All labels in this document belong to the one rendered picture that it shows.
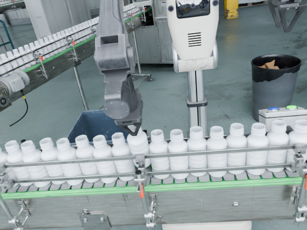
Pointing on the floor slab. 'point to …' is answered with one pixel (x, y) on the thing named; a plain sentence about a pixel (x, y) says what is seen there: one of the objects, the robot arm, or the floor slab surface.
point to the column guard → (231, 9)
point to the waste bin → (273, 81)
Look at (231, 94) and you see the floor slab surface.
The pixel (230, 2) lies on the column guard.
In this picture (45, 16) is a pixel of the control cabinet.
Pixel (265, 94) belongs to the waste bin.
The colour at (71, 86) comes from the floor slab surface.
